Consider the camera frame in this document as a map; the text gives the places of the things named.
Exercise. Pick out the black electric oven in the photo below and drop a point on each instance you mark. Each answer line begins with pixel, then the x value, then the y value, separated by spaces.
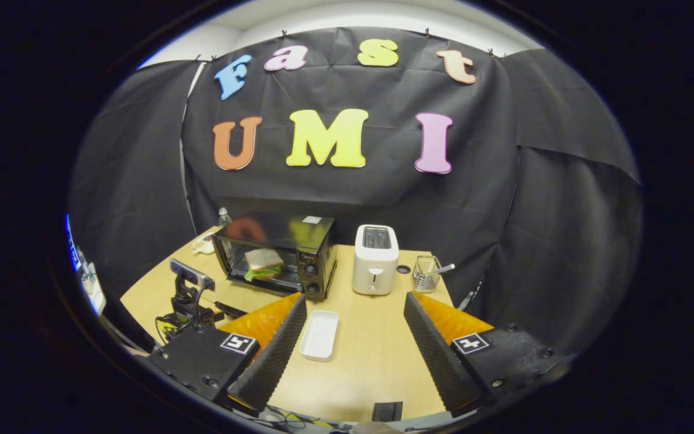
pixel 317 253

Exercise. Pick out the metal spoon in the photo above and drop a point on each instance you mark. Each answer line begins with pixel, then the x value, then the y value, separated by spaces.
pixel 446 267

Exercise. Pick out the white toaster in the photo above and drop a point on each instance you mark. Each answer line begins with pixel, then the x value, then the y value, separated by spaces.
pixel 374 265

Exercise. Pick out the clear plastic water bottle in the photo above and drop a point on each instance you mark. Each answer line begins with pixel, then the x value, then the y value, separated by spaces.
pixel 224 218

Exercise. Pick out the small black block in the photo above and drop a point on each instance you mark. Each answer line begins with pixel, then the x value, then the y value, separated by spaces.
pixel 387 411

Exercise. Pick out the black backdrop cloth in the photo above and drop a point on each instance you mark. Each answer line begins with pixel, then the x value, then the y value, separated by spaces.
pixel 383 193

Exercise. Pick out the white divided grain dish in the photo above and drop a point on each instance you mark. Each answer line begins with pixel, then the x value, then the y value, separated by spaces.
pixel 205 244

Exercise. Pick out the white rectangular tray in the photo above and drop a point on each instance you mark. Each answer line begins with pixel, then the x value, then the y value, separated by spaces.
pixel 318 334

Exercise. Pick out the small black round cap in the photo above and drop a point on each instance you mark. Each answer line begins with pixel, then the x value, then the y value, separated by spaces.
pixel 404 269

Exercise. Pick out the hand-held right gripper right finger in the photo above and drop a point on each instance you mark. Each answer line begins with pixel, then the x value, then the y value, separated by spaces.
pixel 437 361

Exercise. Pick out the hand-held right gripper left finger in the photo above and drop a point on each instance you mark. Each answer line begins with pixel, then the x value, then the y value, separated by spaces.
pixel 275 361

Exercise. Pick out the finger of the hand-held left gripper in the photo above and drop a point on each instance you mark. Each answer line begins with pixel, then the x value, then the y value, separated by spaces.
pixel 231 310

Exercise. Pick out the lettuce sandwich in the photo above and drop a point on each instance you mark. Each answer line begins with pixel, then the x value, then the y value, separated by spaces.
pixel 262 260

